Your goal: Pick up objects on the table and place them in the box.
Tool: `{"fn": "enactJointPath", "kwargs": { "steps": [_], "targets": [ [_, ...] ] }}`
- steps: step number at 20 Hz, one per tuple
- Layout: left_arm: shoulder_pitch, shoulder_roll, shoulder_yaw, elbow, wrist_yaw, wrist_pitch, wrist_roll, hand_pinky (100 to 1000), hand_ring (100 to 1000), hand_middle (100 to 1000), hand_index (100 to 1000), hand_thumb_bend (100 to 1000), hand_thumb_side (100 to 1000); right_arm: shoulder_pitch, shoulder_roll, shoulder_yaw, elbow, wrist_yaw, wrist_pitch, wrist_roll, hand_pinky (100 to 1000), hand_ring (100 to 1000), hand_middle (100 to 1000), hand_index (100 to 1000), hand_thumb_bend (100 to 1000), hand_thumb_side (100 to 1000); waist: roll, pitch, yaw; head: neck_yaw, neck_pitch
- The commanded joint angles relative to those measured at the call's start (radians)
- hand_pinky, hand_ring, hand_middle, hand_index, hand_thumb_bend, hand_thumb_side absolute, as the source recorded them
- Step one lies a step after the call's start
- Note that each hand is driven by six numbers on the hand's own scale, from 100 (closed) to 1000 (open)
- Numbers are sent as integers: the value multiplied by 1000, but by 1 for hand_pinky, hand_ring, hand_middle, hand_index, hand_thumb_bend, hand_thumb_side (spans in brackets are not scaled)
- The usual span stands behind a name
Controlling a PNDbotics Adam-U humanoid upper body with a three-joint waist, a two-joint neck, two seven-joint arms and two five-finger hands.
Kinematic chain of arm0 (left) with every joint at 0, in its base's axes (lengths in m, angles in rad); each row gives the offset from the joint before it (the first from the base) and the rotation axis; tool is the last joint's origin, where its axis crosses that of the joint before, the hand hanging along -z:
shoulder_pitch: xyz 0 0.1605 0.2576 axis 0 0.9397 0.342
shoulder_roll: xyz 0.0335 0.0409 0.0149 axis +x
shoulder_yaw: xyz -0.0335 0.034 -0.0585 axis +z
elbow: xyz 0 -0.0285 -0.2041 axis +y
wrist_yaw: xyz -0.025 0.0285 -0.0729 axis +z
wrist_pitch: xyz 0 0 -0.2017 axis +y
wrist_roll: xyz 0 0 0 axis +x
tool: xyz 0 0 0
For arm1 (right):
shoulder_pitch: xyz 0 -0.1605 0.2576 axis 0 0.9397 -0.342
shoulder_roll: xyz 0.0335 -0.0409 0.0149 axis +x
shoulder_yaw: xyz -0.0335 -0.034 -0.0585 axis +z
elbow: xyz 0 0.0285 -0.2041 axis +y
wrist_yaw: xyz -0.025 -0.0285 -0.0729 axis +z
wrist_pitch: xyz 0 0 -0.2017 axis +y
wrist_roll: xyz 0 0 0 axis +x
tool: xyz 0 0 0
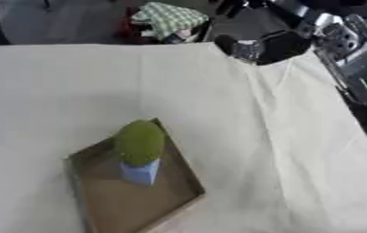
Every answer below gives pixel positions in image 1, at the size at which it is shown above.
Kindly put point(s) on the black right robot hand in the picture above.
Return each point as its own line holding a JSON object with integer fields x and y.
{"x": 284, "y": 45}

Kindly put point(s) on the tan cardboard box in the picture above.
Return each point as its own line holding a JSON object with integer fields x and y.
{"x": 136, "y": 188}

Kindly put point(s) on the chair with checked cloth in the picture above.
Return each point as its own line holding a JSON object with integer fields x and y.
{"x": 165, "y": 21}

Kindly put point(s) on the blue block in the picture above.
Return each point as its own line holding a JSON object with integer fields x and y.
{"x": 140, "y": 173}

